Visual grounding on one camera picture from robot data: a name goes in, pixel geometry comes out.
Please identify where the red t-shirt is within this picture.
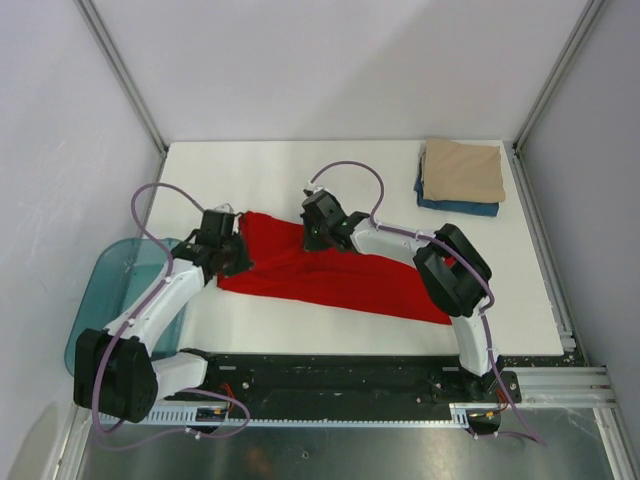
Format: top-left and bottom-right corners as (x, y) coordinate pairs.
(217, 211), (451, 325)

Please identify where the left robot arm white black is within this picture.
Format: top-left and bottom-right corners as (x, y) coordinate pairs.
(73, 204), (252, 423)

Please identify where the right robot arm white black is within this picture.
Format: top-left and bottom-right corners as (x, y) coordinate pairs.
(302, 187), (498, 401)

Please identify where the teal translucent plastic bin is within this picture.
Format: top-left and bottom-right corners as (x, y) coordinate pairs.
(64, 238), (178, 374)

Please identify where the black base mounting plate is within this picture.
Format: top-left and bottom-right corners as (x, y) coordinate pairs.
(177, 354), (522, 422)

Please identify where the folded beige t-shirt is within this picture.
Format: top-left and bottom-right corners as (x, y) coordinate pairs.
(420, 138), (506, 204)

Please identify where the folded blue t-shirt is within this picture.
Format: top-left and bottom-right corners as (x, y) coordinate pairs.
(413, 158), (506, 218)

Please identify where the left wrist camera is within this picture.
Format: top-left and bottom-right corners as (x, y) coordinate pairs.
(213, 203), (235, 215)

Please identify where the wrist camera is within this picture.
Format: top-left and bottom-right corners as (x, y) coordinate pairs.
(303, 183), (325, 197)
(213, 203), (235, 215)

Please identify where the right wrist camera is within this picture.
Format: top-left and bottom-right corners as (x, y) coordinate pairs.
(303, 183), (325, 197)

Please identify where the left aluminium frame post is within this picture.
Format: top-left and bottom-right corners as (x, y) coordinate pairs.
(74, 0), (168, 157)

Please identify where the aluminium frame post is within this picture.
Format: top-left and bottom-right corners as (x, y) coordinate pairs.
(74, 0), (168, 157)
(512, 0), (609, 152)

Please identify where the grey slotted cable duct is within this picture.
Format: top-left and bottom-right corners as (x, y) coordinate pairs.
(92, 405), (501, 430)

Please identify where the right aluminium frame post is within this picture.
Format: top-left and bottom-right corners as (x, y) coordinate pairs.
(512, 0), (609, 152)

